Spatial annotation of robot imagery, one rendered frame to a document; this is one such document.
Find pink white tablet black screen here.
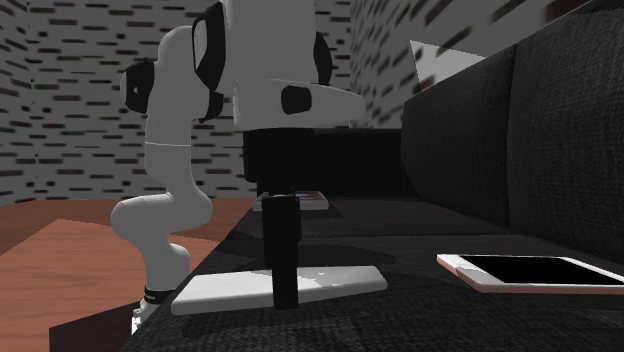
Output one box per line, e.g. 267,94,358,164
435,252,624,295

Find white flat rectangular device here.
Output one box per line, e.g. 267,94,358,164
170,264,389,316

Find white flat book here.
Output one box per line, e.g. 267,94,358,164
251,190,331,212

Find dark grey fabric sofa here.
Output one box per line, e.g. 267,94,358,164
119,0,624,352

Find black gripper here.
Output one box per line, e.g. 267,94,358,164
242,127,319,310

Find reddish brown robot stand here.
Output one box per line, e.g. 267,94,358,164
0,217,222,352

